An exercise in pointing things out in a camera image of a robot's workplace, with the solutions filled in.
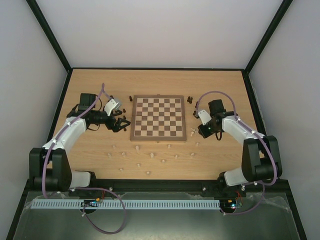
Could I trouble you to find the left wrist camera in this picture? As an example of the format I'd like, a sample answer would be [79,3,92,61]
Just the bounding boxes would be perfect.
[104,98,121,117]

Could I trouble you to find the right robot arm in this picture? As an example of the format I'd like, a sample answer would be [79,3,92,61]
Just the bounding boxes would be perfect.
[193,99,282,196]

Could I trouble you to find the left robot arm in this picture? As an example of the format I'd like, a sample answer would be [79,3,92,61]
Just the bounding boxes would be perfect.
[29,93,131,193]

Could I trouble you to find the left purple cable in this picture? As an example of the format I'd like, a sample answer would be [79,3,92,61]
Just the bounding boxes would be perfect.
[42,83,126,235]

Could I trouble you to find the black frame rail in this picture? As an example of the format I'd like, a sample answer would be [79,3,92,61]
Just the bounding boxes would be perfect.
[24,178,291,198]

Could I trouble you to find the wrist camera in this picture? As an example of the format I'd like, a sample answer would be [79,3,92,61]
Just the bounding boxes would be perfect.
[104,98,121,117]
[198,109,212,126]

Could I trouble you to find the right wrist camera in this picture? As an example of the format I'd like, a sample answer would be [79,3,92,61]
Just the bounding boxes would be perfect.
[198,109,212,126]

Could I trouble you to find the wooden chess board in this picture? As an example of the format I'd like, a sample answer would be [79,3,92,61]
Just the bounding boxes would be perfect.
[130,94,187,142]

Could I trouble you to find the white slotted cable duct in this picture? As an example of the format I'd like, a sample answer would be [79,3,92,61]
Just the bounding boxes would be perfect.
[30,199,221,210]

